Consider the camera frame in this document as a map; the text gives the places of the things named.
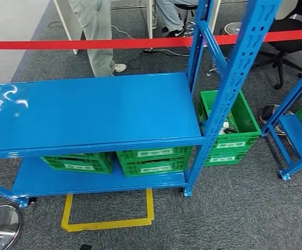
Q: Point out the blue metal shelf rack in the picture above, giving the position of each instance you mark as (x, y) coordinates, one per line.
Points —
(293, 134)
(88, 110)

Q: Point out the chrome base stool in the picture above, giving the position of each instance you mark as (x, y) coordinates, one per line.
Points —
(214, 70)

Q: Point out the person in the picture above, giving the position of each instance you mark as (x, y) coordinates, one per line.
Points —
(169, 15)
(99, 34)

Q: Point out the yellow floor tape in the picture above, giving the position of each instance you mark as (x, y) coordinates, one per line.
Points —
(106, 224)

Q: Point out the open green plastic crate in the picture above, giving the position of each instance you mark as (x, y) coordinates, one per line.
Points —
(241, 138)

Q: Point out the black stool seat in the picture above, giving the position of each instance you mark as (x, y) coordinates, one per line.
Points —
(186, 6)

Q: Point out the long red barrier belt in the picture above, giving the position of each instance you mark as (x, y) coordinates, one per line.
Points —
(62, 45)

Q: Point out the black round base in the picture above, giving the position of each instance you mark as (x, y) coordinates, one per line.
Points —
(232, 28)

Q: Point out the black robot foot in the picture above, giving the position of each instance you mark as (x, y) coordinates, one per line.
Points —
(85, 247)

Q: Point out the chrome stanchion base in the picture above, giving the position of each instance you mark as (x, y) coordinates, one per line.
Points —
(266, 115)

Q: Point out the black office chair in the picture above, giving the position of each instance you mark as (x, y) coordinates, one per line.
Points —
(289, 31)

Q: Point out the chrome base stanchion post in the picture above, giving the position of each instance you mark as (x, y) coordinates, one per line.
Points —
(0, 227)

